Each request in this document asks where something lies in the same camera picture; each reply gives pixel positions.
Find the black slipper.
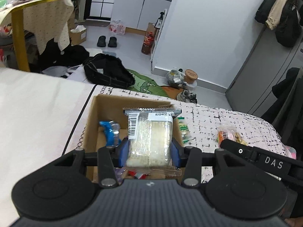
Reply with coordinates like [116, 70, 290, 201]
[97, 35, 106, 48]
[108, 36, 118, 48]

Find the cream dotted tablecloth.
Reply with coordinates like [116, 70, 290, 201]
[0, 0, 75, 55]

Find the pink white plastic bag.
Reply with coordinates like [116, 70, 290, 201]
[109, 19, 126, 35]

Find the black clothes pile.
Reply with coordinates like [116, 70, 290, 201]
[83, 53, 136, 89]

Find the grey wardrobe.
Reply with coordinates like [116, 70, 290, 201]
[226, 29, 302, 117]

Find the blue snack packet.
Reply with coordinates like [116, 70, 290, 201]
[99, 120, 121, 148]

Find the orange biscuit packet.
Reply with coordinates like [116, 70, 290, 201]
[217, 124, 248, 147]

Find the yellow wooden table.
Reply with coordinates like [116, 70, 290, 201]
[10, 0, 59, 72]

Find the brown lidded jar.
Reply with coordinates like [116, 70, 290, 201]
[184, 69, 198, 85]

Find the brown cardboard box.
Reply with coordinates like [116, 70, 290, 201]
[83, 94, 185, 188]

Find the green floor mat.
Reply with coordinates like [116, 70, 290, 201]
[128, 69, 168, 97]

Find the small open cardboard box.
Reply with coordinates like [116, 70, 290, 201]
[69, 25, 87, 45]

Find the grey plastic bag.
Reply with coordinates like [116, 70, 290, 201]
[166, 70, 185, 88]

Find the sneaker on floor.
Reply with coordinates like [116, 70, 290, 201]
[176, 89, 197, 103]

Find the left black slipper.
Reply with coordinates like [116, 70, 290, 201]
[97, 35, 106, 48]

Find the purple long snack package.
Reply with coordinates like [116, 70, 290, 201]
[115, 168, 127, 184]

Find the red white snack packet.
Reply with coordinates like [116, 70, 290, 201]
[128, 171, 148, 179]

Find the hanging black coat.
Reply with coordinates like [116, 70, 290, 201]
[255, 0, 302, 48]

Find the white rice cake packet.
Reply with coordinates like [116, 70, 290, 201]
[122, 107, 182, 177]

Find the right black slipper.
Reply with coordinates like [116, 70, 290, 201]
[108, 36, 118, 48]

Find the green white cracker packet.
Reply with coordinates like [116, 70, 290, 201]
[178, 117, 194, 146]

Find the white kitchen cabinet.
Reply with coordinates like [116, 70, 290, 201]
[111, 0, 171, 31]

